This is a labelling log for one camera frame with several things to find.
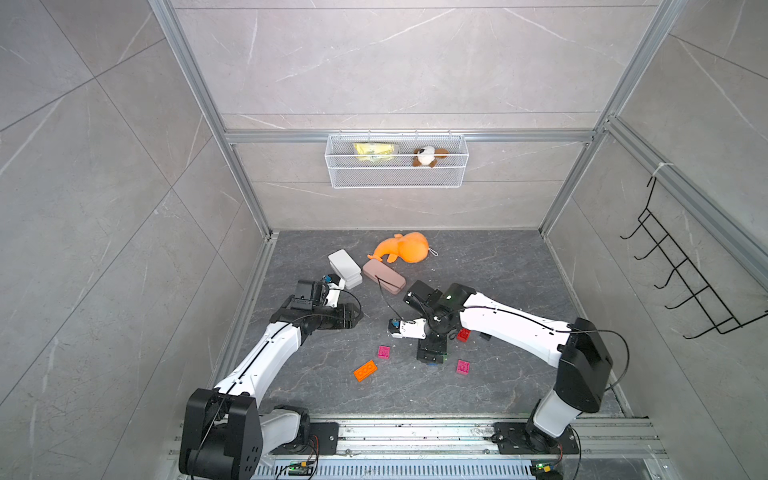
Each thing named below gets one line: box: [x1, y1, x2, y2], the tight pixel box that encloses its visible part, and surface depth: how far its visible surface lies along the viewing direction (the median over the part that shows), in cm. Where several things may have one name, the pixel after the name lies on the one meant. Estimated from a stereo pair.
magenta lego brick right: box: [456, 359, 471, 376], surface depth 88 cm
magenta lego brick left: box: [378, 346, 391, 359], surface depth 88 cm
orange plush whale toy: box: [368, 232, 430, 264], surface depth 109 cm
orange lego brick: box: [354, 360, 378, 383], surface depth 87 cm
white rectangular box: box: [328, 248, 363, 290], surface depth 104 cm
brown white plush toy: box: [412, 146, 449, 168], surface depth 89 cm
